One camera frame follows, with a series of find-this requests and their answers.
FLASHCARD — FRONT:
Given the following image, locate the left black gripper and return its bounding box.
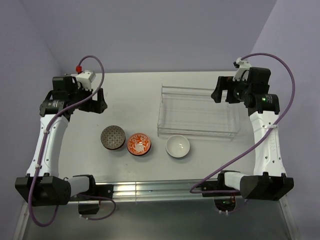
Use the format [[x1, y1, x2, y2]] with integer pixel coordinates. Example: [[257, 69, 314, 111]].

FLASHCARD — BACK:
[[68, 83, 107, 114]]

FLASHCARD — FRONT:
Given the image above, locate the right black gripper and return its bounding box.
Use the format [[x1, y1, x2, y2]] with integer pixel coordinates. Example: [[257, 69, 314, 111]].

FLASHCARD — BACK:
[[211, 75, 252, 104]]

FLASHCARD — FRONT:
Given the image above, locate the brown patterned bowl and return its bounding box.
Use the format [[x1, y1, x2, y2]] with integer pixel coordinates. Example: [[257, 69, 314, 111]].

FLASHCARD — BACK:
[[100, 125, 126, 151]]

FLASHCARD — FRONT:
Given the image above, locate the orange floral bowl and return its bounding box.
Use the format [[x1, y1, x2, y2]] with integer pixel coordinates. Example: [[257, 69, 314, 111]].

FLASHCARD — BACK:
[[126, 133, 152, 157]]

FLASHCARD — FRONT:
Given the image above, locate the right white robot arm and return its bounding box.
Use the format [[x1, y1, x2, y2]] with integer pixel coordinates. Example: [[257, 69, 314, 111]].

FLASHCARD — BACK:
[[211, 67, 294, 201]]

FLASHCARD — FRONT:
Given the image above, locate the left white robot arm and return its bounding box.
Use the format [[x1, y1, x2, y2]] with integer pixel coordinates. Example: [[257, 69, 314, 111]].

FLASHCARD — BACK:
[[15, 70, 108, 207]]

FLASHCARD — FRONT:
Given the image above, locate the plain white bowl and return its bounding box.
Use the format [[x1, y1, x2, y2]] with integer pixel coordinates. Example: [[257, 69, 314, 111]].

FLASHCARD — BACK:
[[165, 134, 191, 159]]

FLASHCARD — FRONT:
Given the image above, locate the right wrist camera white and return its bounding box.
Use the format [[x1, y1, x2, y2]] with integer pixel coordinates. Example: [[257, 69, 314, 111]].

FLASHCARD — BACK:
[[233, 57, 252, 81]]

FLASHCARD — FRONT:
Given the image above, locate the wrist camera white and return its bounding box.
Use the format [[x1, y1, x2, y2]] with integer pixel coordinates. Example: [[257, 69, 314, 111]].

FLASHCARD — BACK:
[[233, 57, 252, 81], [75, 65, 96, 91]]

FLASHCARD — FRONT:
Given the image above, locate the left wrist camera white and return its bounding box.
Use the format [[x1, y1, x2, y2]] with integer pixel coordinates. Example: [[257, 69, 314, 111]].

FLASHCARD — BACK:
[[75, 65, 96, 91]]

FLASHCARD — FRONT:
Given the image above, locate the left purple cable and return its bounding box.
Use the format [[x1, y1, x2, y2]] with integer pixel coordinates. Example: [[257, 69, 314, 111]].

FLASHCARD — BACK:
[[27, 55, 117, 227]]

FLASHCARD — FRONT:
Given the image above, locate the purple cable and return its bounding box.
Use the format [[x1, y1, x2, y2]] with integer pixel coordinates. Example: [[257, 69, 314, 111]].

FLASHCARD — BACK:
[[27, 55, 117, 227], [189, 52, 296, 213]]

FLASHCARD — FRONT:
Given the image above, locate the white wire dish rack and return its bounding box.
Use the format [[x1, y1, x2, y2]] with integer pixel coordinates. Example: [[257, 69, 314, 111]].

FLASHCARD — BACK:
[[157, 85, 241, 140]]

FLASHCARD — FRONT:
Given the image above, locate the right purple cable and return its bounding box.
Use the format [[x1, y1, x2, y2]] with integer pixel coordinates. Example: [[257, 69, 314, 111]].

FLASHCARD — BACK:
[[189, 52, 296, 213]]

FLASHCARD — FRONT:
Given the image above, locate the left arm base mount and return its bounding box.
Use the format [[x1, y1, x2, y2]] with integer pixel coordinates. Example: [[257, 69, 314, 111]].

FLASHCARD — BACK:
[[68, 184, 116, 218]]

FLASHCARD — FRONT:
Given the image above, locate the aluminium table rail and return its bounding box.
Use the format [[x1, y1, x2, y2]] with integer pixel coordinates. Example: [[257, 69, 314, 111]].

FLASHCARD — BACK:
[[96, 180, 203, 203]]

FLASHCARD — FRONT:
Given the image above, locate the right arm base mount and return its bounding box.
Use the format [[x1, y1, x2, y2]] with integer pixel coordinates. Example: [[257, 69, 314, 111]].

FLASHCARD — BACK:
[[200, 179, 240, 214]]

